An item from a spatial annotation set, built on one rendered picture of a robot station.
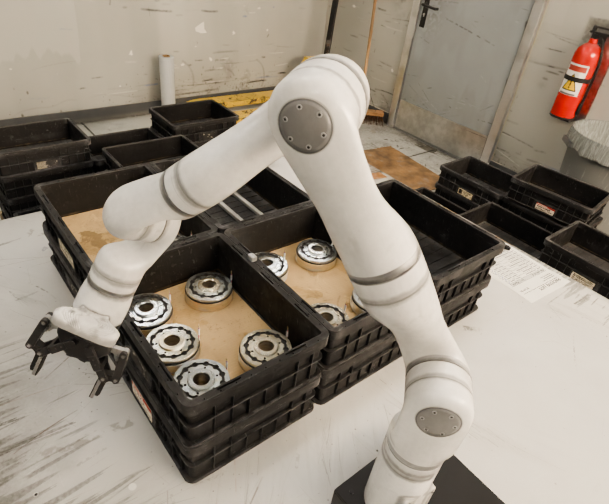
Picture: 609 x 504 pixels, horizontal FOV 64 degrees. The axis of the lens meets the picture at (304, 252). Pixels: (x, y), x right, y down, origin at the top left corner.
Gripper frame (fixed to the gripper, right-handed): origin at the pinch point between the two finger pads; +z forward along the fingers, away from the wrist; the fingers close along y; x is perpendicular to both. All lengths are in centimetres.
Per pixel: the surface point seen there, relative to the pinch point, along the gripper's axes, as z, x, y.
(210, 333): -5.3, -22.0, -19.5
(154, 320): -3.5, -20.8, -8.2
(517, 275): -40, -71, -102
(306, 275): -18, -43, -36
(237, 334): -7.6, -22.2, -24.5
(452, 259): -37, -55, -72
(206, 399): -10.0, 3.8, -20.3
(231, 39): -52, -404, 39
